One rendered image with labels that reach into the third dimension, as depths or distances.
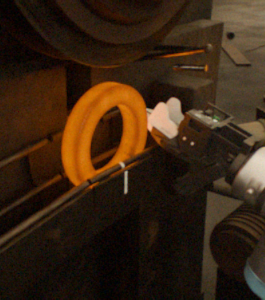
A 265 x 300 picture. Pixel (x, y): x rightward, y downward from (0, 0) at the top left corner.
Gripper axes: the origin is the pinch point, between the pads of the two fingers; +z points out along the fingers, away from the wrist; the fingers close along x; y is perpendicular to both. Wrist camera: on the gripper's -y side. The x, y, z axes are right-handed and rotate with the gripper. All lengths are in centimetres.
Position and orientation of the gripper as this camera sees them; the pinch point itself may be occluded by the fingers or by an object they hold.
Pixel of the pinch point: (146, 116)
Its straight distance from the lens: 88.3
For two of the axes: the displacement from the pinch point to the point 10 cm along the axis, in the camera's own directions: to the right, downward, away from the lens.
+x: -6.6, 2.8, -7.0
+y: 2.3, -8.0, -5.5
